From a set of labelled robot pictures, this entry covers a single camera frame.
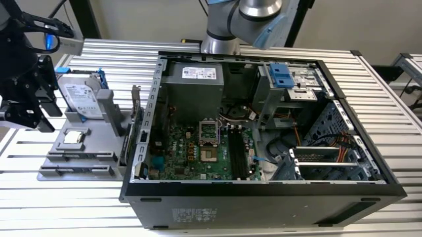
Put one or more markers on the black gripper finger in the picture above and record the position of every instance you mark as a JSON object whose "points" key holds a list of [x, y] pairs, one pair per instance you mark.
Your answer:
{"points": [[47, 74], [23, 113]]}

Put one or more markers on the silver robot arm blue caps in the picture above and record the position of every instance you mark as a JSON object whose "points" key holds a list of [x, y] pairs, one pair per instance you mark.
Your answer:
{"points": [[225, 14]]}

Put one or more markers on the black RAM slot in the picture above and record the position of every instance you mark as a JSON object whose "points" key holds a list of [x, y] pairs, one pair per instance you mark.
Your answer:
{"points": [[234, 153], [242, 153]]}

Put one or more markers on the hard disk in blue carrier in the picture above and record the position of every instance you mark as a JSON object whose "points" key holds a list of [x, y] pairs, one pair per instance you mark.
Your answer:
{"points": [[80, 98]]}

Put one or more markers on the silver CPU chip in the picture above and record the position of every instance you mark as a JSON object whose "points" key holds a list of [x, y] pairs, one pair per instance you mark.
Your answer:
{"points": [[72, 137]]}

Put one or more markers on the grey plastic parts rack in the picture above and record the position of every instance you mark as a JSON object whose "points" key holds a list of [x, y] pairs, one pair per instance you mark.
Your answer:
{"points": [[99, 145]]}

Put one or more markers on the yellow black tag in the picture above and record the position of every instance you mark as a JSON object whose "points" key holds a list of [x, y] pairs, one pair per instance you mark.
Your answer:
{"points": [[183, 40]]}

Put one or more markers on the grey power supply unit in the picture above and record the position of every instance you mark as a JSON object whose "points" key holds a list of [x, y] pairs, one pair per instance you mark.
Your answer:
{"points": [[194, 98]]}

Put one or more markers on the green motherboard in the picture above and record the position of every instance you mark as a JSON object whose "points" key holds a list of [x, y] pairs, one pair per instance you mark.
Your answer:
{"points": [[178, 158]]}

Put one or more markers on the CPU socket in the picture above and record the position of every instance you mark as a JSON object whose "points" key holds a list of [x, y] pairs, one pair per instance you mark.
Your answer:
{"points": [[209, 154]]}

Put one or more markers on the round black speaker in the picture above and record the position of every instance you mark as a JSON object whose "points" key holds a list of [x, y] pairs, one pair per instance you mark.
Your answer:
{"points": [[239, 111]]}

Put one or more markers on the grey metal drive cage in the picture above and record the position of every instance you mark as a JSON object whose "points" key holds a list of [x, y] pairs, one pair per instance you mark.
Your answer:
{"points": [[270, 98]]}

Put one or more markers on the blue plastic drive latch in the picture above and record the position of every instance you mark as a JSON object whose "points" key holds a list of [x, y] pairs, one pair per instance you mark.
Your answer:
{"points": [[279, 74]]}

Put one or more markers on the black PC case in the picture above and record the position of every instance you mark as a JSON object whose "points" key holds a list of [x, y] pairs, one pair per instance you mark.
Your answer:
{"points": [[230, 209]]}

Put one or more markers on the grey metal disk bay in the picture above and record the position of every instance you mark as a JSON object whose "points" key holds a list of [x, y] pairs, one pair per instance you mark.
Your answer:
{"points": [[330, 164]]}

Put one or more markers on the black upright post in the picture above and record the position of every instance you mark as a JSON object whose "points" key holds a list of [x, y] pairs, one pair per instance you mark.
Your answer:
{"points": [[87, 19], [297, 24]]}

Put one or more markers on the graphics card with metal bracket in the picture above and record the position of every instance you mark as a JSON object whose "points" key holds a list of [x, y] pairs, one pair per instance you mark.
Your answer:
{"points": [[127, 148]]}

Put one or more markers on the aluminium frame side table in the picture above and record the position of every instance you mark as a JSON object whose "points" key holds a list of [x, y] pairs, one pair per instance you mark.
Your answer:
{"points": [[409, 64]]}

